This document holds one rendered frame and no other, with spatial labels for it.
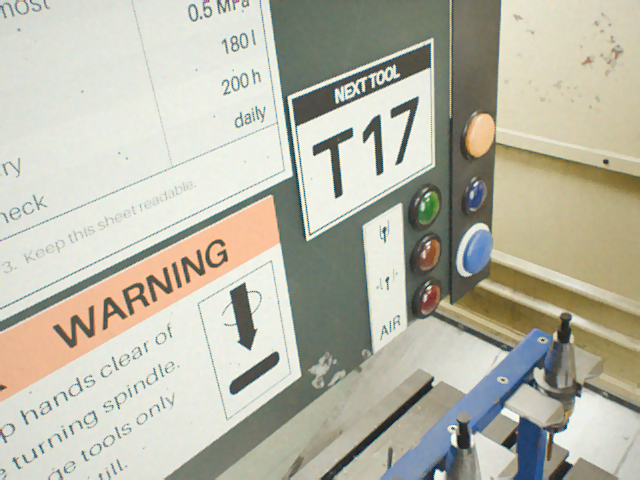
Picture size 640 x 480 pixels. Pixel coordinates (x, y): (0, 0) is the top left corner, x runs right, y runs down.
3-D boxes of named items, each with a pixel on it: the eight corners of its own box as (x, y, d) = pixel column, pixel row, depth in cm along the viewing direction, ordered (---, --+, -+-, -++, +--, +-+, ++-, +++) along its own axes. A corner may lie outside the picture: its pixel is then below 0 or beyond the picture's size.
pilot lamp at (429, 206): (443, 218, 37) (443, 184, 36) (419, 234, 36) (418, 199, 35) (435, 215, 37) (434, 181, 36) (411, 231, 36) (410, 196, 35)
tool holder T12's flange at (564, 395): (552, 367, 91) (554, 354, 89) (590, 390, 86) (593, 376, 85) (523, 389, 88) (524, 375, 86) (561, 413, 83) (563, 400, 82)
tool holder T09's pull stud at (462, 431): (461, 431, 71) (462, 408, 69) (474, 439, 70) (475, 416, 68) (452, 440, 70) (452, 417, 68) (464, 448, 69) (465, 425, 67)
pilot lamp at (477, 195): (489, 205, 40) (490, 174, 39) (469, 219, 39) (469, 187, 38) (481, 203, 41) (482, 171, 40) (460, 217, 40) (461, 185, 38)
